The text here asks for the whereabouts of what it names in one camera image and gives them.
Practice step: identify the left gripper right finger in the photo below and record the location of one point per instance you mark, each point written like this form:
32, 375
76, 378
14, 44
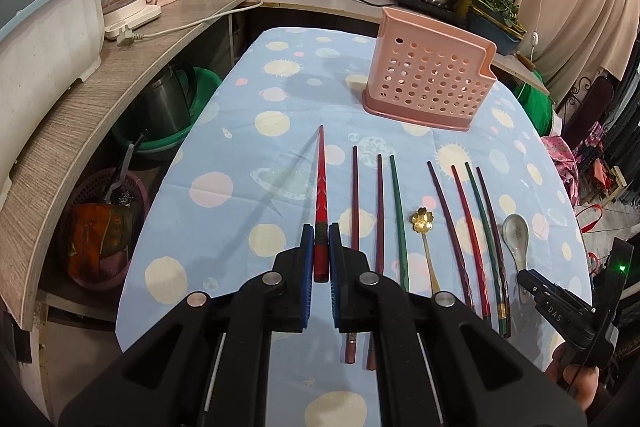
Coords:
362, 300

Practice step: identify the red chopstick group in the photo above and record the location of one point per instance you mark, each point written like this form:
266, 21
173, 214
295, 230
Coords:
475, 244

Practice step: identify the pink floral cloth bundle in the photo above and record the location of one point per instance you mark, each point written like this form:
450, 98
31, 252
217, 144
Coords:
565, 164

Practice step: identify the green chopstick right group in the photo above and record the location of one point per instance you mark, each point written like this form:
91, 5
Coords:
502, 312

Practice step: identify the green chopstick gold band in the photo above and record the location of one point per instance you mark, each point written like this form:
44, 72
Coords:
400, 227

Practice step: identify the blue basin with greens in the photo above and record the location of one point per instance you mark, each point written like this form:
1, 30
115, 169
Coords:
497, 21

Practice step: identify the pink perforated utensil holder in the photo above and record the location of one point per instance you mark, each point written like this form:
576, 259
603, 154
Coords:
424, 71

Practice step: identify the operator hand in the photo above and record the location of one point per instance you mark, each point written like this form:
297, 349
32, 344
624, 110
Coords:
587, 390

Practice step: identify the blue planet tablecloth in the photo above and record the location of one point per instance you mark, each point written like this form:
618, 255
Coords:
555, 248

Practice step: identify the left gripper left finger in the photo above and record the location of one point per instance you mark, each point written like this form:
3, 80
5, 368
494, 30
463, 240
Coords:
280, 299

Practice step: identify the maroon chopstick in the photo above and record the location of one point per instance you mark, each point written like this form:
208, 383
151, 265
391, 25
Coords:
379, 245
506, 305
351, 338
458, 255

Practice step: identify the gold flower spoon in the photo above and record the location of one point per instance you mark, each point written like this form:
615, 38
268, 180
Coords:
422, 221

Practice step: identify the green plastic basin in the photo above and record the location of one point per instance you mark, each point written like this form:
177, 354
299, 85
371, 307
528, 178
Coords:
164, 112

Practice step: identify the white ceramic soup spoon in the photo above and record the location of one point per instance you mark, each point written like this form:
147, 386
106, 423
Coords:
515, 235

